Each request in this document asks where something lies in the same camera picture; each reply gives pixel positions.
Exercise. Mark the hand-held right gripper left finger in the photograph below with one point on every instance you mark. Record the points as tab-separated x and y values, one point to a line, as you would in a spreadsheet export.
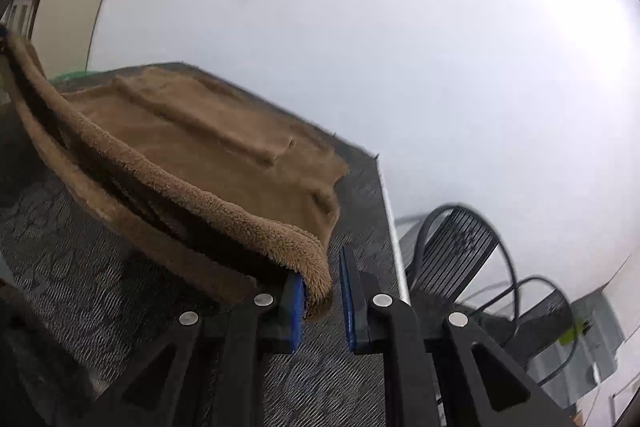
298	312

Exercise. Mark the black metal chair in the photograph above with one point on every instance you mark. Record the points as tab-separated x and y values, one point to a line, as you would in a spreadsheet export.
545	312
450	252

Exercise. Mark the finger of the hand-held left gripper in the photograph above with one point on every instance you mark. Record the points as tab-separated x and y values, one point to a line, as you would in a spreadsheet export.
3	39

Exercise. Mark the black dotted tablecloth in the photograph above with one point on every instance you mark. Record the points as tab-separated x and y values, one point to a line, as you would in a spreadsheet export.
75	257

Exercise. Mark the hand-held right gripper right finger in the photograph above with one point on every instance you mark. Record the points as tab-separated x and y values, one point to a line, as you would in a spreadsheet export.
347	302

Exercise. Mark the dark cloth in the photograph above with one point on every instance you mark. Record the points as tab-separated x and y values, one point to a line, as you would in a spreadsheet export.
35	357

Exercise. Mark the brown fleece garment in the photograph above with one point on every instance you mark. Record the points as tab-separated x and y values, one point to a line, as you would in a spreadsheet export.
200	142

